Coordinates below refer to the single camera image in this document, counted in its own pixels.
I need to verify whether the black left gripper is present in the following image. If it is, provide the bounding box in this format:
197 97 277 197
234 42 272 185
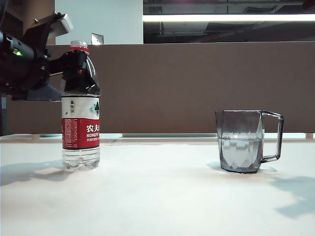
0 49 102 102

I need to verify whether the metal wall plate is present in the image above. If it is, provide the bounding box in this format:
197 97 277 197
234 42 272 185
91 32 104 46

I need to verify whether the silver partition base rail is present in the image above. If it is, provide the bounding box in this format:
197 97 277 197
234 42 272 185
39 132 306 138

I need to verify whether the white desk cable flap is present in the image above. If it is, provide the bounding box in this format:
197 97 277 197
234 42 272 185
105 138 219 146

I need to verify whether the clear water bottle red label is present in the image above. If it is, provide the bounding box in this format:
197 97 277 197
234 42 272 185
61 40 102 172

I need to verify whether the white ceiling light strip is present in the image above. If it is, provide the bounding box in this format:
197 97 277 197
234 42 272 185
142 13 315 23

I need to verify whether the brown desk partition panel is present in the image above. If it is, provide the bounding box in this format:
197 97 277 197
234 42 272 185
4 43 315 135

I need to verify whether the grey transparent plastic mug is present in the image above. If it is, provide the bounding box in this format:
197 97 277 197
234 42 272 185
214 109 285 175

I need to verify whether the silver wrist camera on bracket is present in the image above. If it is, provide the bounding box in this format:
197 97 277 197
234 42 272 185
23 11 75 59

